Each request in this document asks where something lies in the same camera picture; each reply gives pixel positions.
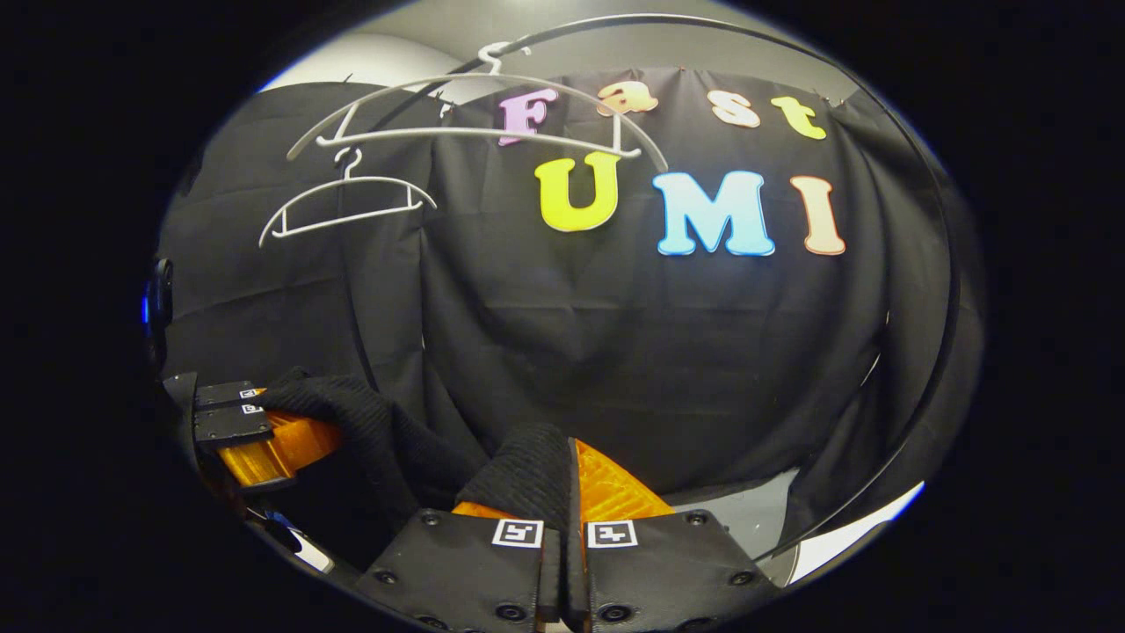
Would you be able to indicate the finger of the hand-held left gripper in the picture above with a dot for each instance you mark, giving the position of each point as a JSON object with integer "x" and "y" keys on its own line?
{"x": 224, "y": 393}
{"x": 281, "y": 448}

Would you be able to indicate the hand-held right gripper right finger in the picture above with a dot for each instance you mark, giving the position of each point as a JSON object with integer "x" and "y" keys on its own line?
{"x": 659, "y": 571}

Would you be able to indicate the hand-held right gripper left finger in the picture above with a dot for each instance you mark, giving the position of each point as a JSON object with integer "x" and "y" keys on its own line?
{"x": 466, "y": 571}

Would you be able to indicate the black knit jacket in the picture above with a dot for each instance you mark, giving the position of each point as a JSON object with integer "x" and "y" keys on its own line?
{"x": 387, "y": 440}

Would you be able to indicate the small white clothes hanger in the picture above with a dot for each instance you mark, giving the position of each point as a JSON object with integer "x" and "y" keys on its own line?
{"x": 350, "y": 179}

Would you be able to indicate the large white clothes hanger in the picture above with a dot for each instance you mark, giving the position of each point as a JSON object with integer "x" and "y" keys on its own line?
{"x": 439, "y": 132}

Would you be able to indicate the black backdrop cloth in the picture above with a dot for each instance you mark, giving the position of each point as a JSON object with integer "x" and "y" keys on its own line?
{"x": 615, "y": 352}

